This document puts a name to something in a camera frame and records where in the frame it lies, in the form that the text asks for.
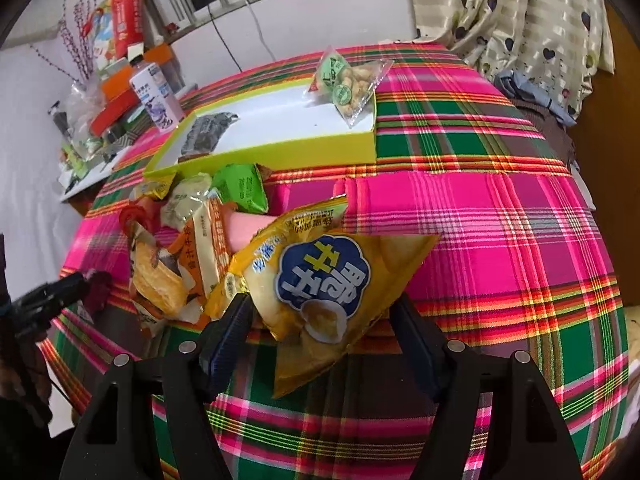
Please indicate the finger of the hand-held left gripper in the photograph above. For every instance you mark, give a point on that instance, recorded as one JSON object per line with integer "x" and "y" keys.
{"x": 42, "y": 319}
{"x": 60, "y": 287}

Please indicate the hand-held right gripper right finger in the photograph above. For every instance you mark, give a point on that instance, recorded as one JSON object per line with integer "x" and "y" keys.
{"x": 416, "y": 347}

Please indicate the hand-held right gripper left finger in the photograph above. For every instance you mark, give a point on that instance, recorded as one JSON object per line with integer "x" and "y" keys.
{"x": 229, "y": 332}

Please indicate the purple snack packet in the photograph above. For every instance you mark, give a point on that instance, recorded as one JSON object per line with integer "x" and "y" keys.
{"x": 99, "y": 287}

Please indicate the orange bread packet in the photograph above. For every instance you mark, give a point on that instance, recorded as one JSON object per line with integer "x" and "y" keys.
{"x": 175, "y": 270}

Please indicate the yellow potato chip bag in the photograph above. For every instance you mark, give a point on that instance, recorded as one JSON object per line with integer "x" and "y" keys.
{"x": 320, "y": 305}

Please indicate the white and green snack packet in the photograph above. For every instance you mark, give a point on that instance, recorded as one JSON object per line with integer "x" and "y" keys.
{"x": 187, "y": 202}

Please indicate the green pea packet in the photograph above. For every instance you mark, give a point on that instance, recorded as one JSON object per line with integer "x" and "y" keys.
{"x": 242, "y": 187}

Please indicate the yellow-green cardboard box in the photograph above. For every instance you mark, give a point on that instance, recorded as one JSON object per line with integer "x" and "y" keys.
{"x": 280, "y": 125}

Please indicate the small golden snack packet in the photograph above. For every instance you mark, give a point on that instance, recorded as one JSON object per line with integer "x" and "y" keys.
{"x": 152, "y": 190}

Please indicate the plaid tablecloth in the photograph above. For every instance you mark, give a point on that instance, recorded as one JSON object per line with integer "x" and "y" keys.
{"x": 500, "y": 240}

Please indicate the striped patterned box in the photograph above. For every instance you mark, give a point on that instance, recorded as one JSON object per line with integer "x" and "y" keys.
{"x": 125, "y": 142}

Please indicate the clear plastic bag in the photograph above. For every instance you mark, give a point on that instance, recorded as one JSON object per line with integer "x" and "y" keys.
{"x": 82, "y": 107}

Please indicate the red flat box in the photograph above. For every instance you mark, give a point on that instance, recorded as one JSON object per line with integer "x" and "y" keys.
{"x": 112, "y": 112}

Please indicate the dark seaweed packet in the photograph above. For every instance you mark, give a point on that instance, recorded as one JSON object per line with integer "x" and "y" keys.
{"x": 202, "y": 132}

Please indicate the orange flat box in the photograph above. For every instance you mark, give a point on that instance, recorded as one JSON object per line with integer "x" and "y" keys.
{"x": 125, "y": 82}

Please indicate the white drink bottle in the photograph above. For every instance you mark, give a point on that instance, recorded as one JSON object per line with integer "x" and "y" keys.
{"x": 152, "y": 92}

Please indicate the pink dried flower branches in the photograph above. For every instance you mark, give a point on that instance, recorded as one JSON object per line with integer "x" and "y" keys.
{"x": 77, "y": 40}

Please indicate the colourful printed bag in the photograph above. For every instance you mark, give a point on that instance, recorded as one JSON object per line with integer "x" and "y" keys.
{"x": 100, "y": 35}

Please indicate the wooden cabinet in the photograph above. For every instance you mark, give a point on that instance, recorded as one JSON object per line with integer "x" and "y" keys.
{"x": 610, "y": 160}

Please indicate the clear triangular peanut packet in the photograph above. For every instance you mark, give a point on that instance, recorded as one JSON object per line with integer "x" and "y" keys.
{"x": 350, "y": 85}

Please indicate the tall red box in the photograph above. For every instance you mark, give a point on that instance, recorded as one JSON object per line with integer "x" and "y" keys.
{"x": 127, "y": 20}

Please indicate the blue cloth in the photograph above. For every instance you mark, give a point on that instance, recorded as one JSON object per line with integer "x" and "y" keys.
{"x": 530, "y": 95}

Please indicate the heart print curtain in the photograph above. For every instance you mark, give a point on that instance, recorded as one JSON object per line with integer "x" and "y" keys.
{"x": 525, "y": 30}

